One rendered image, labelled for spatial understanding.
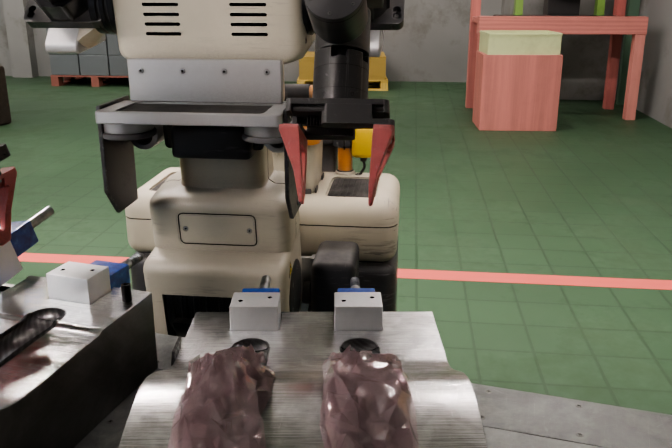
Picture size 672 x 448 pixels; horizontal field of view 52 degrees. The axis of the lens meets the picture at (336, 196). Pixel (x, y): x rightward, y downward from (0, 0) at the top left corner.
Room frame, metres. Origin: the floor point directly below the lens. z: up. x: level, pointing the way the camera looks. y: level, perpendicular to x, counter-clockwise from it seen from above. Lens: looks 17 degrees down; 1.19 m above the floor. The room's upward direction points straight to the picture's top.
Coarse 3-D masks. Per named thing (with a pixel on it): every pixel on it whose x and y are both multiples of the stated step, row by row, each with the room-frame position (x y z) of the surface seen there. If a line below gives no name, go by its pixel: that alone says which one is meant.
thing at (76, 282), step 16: (48, 272) 0.65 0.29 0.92; (64, 272) 0.65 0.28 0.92; (80, 272) 0.65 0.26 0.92; (96, 272) 0.65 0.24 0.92; (112, 272) 0.68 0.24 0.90; (128, 272) 0.70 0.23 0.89; (48, 288) 0.64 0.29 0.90; (64, 288) 0.64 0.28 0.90; (80, 288) 0.63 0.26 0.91; (96, 288) 0.64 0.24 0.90
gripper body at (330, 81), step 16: (320, 64) 0.70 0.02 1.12; (336, 64) 0.69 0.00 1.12; (352, 64) 0.69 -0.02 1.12; (368, 64) 0.71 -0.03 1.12; (320, 80) 0.69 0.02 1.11; (336, 80) 0.68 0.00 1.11; (352, 80) 0.68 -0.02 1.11; (368, 80) 0.71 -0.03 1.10; (320, 96) 0.68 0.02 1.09; (336, 96) 0.67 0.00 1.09; (352, 96) 0.68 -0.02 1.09; (288, 112) 0.67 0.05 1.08; (304, 112) 0.67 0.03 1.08; (320, 112) 0.67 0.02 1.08; (384, 112) 0.66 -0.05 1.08
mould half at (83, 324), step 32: (32, 288) 0.67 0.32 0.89; (0, 320) 0.60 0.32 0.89; (64, 320) 0.59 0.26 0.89; (96, 320) 0.59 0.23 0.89; (128, 320) 0.62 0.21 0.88; (32, 352) 0.54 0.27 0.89; (64, 352) 0.54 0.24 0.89; (96, 352) 0.57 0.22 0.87; (128, 352) 0.61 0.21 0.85; (0, 384) 0.49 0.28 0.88; (32, 384) 0.49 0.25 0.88; (64, 384) 0.52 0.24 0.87; (96, 384) 0.56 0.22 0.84; (128, 384) 0.61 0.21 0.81; (0, 416) 0.45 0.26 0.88; (32, 416) 0.48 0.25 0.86; (64, 416) 0.52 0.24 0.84; (96, 416) 0.56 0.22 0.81
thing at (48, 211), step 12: (36, 216) 0.76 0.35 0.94; (48, 216) 0.78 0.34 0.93; (0, 228) 0.69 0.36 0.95; (12, 228) 0.71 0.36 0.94; (24, 228) 0.72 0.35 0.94; (12, 240) 0.70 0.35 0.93; (24, 240) 0.71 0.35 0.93; (36, 240) 0.73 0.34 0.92; (0, 252) 0.68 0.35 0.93; (12, 252) 0.69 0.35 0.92; (0, 264) 0.67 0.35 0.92; (12, 264) 0.68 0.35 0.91; (0, 276) 0.67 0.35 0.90; (12, 276) 0.68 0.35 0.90
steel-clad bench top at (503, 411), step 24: (168, 336) 0.73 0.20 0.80; (168, 360) 0.68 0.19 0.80; (120, 408) 0.58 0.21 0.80; (480, 408) 0.58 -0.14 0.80; (504, 408) 0.58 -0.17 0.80; (528, 408) 0.58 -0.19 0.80; (552, 408) 0.58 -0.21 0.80; (576, 408) 0.58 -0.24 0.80; (600, 408) 0.58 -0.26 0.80; (624, 408) 0.58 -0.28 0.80; (96, 432) 0.55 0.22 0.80; (120, 432) 0.55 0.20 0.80; (504, 432) 0.55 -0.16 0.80; (528, 432) 0.55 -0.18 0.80; (552, 432) 0.55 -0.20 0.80; (576, 432) 0.55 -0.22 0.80; (600, 432) 0.55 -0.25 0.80; (624, 432) 0.55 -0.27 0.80; (648, 432) 0.55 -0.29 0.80
